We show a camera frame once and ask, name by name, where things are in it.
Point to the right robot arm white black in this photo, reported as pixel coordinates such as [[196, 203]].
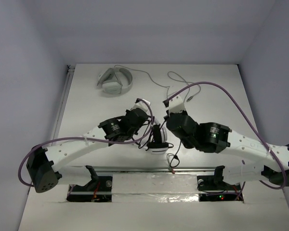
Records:
[[268, 162]]

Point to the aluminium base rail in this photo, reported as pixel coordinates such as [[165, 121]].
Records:
[[146, 169]]

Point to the white foam block with tape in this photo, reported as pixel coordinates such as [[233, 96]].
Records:
[[154, 188]]

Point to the black white headphones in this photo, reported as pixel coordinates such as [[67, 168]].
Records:
[[156, 143]]

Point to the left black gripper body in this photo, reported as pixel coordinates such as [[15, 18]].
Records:
[[137, 118]]

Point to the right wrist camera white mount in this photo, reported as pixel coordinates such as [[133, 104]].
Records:
[[174, 105]]

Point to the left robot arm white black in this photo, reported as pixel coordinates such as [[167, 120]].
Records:
[[50, 166]]

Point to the grey white headphones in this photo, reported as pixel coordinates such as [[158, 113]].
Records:
[[110, 83]]

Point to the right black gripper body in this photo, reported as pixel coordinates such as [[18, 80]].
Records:
[[166, 116]]

